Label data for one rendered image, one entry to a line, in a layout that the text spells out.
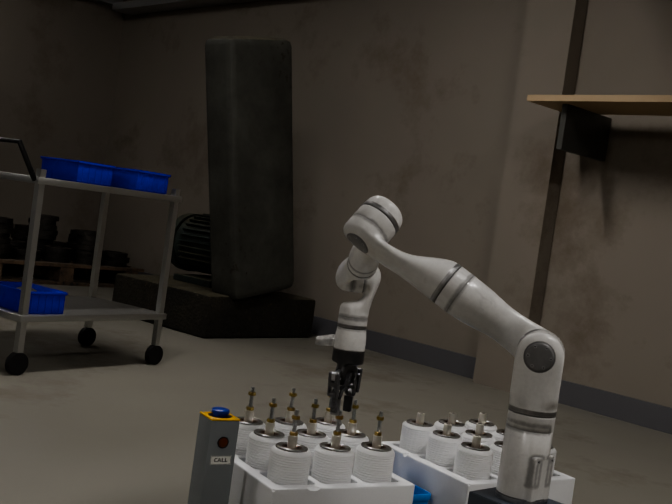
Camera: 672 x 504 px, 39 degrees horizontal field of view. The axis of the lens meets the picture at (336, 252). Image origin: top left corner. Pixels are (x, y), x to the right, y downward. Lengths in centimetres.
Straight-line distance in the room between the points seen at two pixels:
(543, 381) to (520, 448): 14
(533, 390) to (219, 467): 74
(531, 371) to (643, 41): 340
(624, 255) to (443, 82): 161
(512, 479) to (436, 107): 408
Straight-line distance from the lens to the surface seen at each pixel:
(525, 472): 187
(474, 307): 185
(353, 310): 219
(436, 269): 185
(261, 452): 228
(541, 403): 184
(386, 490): 230
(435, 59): 583
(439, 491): 252
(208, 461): 214
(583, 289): 501
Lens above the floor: 79
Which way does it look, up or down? 2 degrees down
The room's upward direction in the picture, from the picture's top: 8 degrees clockwise
